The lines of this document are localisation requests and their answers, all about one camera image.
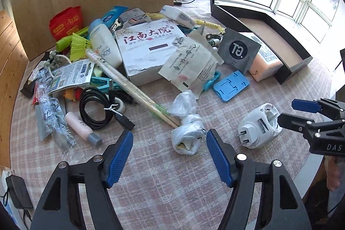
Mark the right hand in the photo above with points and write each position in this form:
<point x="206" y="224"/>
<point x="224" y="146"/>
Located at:
<point x="332" y="173"/>

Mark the grey white box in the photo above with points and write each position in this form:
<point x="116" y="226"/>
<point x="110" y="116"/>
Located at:
<point x="133" y="17"/>

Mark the white tissue pack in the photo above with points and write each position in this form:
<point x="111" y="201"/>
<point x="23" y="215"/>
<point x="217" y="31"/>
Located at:
<point x="178" y="16"/>

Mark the grey GT sachet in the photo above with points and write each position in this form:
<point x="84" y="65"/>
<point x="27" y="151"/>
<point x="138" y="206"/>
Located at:
<point x="238" y="50"/>

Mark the white Chinese calligraphy box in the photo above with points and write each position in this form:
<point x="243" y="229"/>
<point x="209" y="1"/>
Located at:
<point x="146" y="47"/>

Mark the yellow green mesh shuttlecock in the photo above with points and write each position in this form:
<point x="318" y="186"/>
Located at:
<point x="78" y="48"/>

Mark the wrapped chopsticks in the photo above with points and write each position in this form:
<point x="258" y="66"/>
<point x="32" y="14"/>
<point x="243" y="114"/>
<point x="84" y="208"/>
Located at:
<point x="132" y="90"/>

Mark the metal clip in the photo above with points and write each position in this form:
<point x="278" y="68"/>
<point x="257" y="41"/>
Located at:
<point x="213" y="36"/>

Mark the red snack packet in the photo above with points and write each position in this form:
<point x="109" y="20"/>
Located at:
<point x="66" y="22"/>

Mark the yellow long stick packet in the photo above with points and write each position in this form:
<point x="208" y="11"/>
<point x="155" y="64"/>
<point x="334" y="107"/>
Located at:
<point x="156" y="16"/>

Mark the blue phone stand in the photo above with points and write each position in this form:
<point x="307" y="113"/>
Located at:
<point x="230" y="86"/>

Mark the black storage tray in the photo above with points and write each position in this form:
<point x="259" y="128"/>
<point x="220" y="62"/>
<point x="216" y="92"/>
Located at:
<point x="286" y="47"/>

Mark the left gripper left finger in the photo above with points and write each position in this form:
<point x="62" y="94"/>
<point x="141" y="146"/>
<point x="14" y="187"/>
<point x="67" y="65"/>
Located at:
<point x="59" y="206"/>

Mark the green tube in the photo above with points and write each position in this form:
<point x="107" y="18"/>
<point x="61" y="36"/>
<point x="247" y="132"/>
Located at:
<point x="65" y="42"/>

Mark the white paper sachet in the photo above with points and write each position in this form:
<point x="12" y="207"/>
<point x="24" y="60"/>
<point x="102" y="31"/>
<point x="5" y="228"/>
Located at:
<point x="192" y="64"/>

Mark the white power adapter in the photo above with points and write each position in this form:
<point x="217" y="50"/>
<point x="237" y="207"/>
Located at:
<point x="259" y="127"/>

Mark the black packet with label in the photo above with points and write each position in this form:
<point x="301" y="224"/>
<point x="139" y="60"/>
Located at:
<point x="28" y="88"/>

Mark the white item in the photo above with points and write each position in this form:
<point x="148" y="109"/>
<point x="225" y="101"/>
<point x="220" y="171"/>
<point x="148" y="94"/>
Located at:
<point x="183" y="105"/>
<point x="186" y="139"/>

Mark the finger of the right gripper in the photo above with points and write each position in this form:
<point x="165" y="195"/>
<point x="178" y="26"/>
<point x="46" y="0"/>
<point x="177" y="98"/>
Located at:
<point x="295" y="123"/>
<point x="309" y="106"/>

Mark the white lotion bottle blue cap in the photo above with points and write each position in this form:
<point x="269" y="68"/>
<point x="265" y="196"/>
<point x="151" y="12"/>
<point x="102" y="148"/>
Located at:
<point x="104" y="44"/>

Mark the pink tube grey cap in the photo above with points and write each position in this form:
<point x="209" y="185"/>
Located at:
<point x="83" y="130"/>

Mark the blue tube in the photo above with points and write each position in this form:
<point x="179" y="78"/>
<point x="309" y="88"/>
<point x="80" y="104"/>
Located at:
<point x="110" y="17"/>

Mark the blue clothes peg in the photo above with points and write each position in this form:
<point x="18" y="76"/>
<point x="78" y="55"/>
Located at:
<point x="209" y="83"/>

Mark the teal peg by cable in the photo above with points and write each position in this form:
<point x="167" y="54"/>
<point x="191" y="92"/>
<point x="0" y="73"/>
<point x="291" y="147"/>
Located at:
<point x="104" y="84"/>

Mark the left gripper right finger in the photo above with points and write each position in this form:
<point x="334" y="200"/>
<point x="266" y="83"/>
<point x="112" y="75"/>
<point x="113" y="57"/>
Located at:
<point x="281" y="205"/>

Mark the black power adapter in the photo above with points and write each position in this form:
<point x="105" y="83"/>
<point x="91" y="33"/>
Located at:
<point x="18" y="192"/>

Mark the silver foil packet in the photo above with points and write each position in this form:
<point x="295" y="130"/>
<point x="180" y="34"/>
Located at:
<point x="50" y="109"/>

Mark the white leaflet card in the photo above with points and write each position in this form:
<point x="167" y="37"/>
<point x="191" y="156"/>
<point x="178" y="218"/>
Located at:
<point x="73" y="75"/>

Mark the green lip balm stick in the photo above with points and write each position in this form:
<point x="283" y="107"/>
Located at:
<point x="214" y="43"/>

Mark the orange tissue pack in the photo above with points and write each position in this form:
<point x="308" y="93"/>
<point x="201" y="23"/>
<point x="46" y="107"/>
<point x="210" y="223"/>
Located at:
<point x="266" y="63"/>

